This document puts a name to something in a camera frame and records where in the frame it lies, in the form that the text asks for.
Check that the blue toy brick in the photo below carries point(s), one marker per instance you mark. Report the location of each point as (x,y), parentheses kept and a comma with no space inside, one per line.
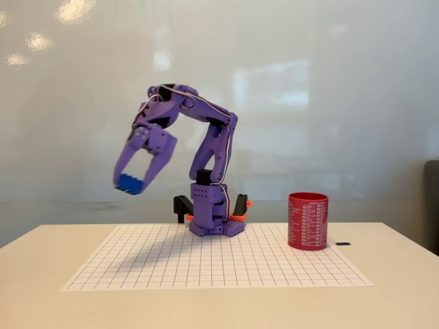
(130,185)

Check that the purple robot arm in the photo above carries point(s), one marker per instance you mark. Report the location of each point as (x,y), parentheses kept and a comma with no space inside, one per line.
(212,150)

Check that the red cup with white print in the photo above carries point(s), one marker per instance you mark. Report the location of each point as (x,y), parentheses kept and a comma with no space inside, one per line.
(308,222)

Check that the black table clamp orange foot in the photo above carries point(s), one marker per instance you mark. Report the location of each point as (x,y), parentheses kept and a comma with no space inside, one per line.
(180,204)

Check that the black table clamp orange knob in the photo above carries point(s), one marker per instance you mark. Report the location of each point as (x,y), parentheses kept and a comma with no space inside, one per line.
(241,204)

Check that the white grid paper mat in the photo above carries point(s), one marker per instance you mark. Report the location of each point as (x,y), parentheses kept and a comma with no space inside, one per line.
(212,267)

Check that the small flat black piece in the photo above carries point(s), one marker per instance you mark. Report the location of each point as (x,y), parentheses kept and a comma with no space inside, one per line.
(343,243)

